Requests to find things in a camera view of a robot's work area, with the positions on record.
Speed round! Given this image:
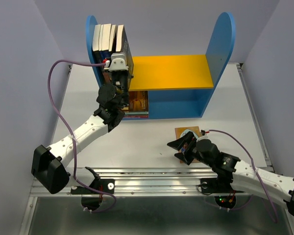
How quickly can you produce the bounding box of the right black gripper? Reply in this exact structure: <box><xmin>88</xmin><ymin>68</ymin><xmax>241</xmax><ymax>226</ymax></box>
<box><xmin>167</xmin><ymin>131</ymin><xmax>213</xmax><ymax>167</ymax></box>

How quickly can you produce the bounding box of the orange Othello book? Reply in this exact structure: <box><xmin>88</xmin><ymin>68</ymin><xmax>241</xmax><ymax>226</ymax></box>
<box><xmin>174</xmin><ymin>124</ymin><xmax>204</xmax><ymax>164</ymax></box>

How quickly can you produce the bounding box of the dark door cover book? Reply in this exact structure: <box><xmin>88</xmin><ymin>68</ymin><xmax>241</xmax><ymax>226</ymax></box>
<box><xmin>128</xmin><ymin>91</ymin><xmax>148</xmax><ymax>112</ymax></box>

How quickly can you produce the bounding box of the yellow teal paperback book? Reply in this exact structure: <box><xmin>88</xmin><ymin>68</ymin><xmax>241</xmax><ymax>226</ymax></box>
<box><xmin>125</xmin><ymin>111</ymin><xmax>149</xmax><ymax>116</ymax></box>

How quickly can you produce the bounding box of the Nineteen Eighty-Four blue book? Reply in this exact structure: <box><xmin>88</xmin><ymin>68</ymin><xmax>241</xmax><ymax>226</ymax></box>
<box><xmin>122</xmin><ymin>25</ymin><xmax>134</xmax><ymax>88</ymax></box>

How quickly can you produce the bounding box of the Three Days to See book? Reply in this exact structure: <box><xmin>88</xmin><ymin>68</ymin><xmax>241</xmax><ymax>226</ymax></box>
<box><xmin>115</xmin><ymin>24</ymin><xmax>124</xmax><ymax>52</ymax></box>

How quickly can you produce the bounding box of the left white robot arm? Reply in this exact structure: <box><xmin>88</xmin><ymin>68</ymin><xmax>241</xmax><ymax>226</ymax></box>
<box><xmin>31</xmin><ymin>70</ymin><xmax>132</xmax><ymax>194</ymax></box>

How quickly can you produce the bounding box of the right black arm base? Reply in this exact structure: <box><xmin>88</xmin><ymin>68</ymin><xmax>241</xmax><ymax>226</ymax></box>
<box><xmin>196</xmin><ymin>176</ymin><xmax>242</xmax><ymax>211</ymax></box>

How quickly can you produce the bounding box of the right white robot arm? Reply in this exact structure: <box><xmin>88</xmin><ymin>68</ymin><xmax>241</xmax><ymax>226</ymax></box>
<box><xmin>167</xmin><ymin>131</ymin><xmax>294</xmax><ymax>216</ymax></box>

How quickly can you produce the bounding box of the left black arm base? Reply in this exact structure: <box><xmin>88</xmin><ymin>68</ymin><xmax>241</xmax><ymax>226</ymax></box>
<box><xmin>70</xmin><ymin>167</ymin><xmax>117</xmax><ymax>213</ymax></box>

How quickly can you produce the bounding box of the Little Women floral book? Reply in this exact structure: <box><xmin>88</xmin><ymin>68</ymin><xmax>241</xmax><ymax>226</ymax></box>
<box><xmin>124</xmin><ymin>115</ymin><xmax>149</xmax><ymax>119</ymax></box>

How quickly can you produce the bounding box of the leftmost upright dark book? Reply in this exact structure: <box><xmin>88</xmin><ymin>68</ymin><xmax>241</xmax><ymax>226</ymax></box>
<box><xmin>92</xmin><ymin>24</ymin><xmax>102</xmax><ymax>63</ymax></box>

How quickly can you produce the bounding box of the blue and yellow bookshelf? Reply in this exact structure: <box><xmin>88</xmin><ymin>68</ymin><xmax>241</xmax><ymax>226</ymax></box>
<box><xmin>85</xmin><ymin>12</ymin><xmax>237</xmax><ymax>122</ymax></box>

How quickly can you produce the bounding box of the upright blue orange book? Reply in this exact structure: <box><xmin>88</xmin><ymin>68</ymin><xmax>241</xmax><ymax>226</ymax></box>
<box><xmin>108</xmin><ymin>24</ymin><xmax>117</xmax><ymax>53</ymax></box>

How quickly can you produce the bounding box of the middle upright blue book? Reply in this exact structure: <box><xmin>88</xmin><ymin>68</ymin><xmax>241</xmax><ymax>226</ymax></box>
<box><xmin>99</xmin><ymin>23</ymin><xmax>112</xmax><ymax>51</ymax></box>

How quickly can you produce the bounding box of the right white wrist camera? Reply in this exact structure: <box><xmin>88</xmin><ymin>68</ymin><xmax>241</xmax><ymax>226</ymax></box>
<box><xmin>197</xmin><ymin>130</ymin><xmax>208</xmax><ymax>141</ymax></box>

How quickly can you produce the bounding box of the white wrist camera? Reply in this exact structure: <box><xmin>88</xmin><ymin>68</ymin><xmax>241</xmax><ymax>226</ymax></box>
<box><xmin>197</xmin><ymin>130</ymin><xmax>208</xmax><ymax>141</ymax></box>
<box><xmin>104</xmin><ymin>52</ymin><xmax>128</xmax><ymax>72</ymax></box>

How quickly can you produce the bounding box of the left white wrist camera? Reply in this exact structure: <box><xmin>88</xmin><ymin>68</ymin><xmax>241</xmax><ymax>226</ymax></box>
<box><xmin>104</xmin><ymin>52</ymin><xmax>128</xmax><ymax>72</ymax></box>

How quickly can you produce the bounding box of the aluminium mounting rail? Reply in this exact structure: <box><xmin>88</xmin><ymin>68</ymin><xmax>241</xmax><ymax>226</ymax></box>
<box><xmin>30</xmin><ymin>167</ymin><xmax>289</xmax><ymax>197</ymax></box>

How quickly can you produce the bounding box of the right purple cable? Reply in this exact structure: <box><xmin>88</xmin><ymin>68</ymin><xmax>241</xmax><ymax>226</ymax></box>
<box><xmin>208</xmin><ymin>129</ymin><xmax>279</xmax><ymax>224</ymax></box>

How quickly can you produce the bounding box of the purple cable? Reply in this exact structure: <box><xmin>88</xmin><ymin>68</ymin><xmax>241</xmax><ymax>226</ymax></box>
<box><xmin>208</xmin><ymin>129</ymin><xmax>279</xmax><ymax>224</ymax></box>
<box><xmin>47</xmin><ymin>59</ymin><xmax>117</xmax><ymax>213</ymax></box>

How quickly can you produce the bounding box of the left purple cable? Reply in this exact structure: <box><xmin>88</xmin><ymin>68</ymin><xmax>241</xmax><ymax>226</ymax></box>
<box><xmin>47</xmin><ymin>59</ymin><xmax>117</xmax><ymax>213</ymax></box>

